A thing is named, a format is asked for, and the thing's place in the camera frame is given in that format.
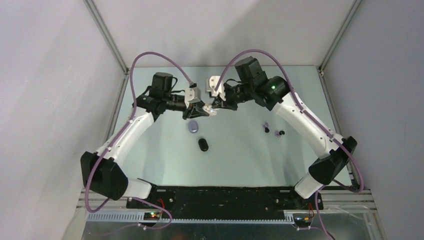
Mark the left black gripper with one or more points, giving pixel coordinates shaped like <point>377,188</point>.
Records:
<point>194,112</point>

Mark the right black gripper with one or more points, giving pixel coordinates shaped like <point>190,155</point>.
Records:
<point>217,102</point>

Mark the white earbud charging case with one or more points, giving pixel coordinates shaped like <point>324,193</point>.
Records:
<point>207,108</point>

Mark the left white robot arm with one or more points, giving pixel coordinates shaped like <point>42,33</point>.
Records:
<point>102,170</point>

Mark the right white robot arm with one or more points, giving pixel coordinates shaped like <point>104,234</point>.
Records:
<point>333,151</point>

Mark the purple earbud charging case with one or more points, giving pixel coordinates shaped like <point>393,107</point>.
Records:
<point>193,127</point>

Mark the black earbud charging case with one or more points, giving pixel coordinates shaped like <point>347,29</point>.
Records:
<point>203,144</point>

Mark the purple earbud lower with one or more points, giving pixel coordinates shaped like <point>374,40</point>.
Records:
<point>277,134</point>

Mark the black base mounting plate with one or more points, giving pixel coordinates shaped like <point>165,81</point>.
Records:
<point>231,203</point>

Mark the left controller circuit board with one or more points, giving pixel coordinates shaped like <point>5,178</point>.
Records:
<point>152,216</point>

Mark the controller circuit board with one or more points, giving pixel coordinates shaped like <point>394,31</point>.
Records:
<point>152,216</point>
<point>303,222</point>

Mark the right controller circuit board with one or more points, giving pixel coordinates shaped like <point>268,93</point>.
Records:
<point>303,222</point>

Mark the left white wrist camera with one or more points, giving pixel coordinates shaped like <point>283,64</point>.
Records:
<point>192,95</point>

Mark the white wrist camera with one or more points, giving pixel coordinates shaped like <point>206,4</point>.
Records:
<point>192,95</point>
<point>213,83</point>

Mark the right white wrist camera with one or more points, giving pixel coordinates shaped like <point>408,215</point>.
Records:
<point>213,83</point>

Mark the left aluminium frame post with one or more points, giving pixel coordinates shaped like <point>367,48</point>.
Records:
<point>106,34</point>

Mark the aluminium frame post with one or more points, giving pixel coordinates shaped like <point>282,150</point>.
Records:
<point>106,34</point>
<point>340,33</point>

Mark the right aluminium frame post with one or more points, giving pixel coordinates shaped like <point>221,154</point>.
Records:
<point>340,33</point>

